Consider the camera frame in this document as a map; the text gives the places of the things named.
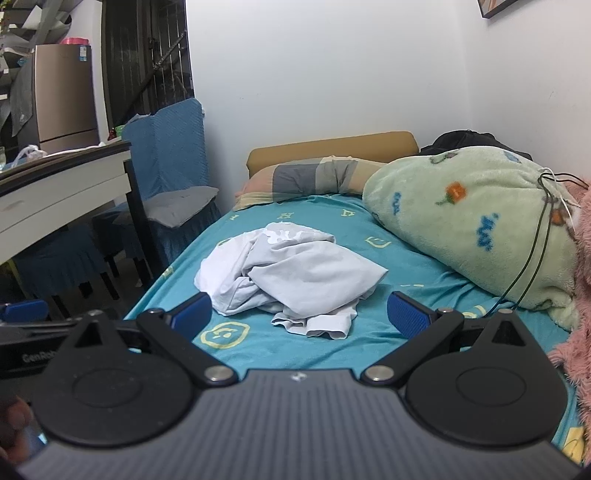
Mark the tan headboard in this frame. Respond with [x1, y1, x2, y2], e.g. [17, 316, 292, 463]
[246, 131, 419, 178]

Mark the grey seat cushion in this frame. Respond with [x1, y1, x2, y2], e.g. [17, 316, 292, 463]
[141, 186, 220, 229]

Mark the plaid pillow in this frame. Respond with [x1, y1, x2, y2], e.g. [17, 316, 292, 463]
[233, 156, 389, 212]

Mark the bronze refrigerator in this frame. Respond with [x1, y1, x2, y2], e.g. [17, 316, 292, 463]
[32, 44, 100, 155]

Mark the person's left hand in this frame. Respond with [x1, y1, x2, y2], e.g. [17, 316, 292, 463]
[0, 397, 48, 464]

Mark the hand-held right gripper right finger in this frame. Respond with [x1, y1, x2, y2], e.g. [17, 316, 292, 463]
[360, 291, 528, 386]

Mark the dark grille door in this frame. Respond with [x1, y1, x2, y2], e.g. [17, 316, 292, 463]
[102, 0, 195, 134]

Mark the bed with teal sheet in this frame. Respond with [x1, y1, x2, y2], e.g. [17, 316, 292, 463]
[122, 194, 585, 464]

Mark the white cable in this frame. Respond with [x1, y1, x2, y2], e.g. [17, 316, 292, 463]
[538, 167, 583, 232]

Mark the blue covered chair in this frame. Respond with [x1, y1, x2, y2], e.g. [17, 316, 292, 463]
[92, 97, 222, 278]
[14, 222, 116, 319]

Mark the green fleece blanket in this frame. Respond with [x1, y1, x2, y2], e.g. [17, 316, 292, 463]
[362, 147, 583, 330]

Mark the framed wall picture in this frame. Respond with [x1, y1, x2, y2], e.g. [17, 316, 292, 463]
[475, 0, 522, 19]

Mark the black cloth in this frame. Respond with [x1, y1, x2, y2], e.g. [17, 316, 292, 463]
[418, 130, 534, 160]

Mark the white table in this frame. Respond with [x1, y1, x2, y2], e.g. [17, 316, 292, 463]
[0, 141, 155, 287]

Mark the black cable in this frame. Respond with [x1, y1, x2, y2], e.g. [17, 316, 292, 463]
[480, 171, 589, 319]

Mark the white garment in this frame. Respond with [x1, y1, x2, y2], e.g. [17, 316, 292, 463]
[194, 222, 389, 341]

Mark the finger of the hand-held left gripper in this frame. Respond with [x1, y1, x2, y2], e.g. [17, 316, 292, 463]
[0, 300, 49, 324]

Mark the white plastic bag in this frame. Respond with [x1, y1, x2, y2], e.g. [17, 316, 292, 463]
[11, 144, 49, 166]

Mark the pink fluffy blanket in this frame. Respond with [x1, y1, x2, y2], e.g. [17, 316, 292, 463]
[547, 182, 591, 418]

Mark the grey hanging garment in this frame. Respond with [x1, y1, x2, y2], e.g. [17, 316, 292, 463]
[9, 55, 38, 137]

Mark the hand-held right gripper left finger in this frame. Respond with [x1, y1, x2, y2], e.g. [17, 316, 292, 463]
[69, 292, 238, 386]

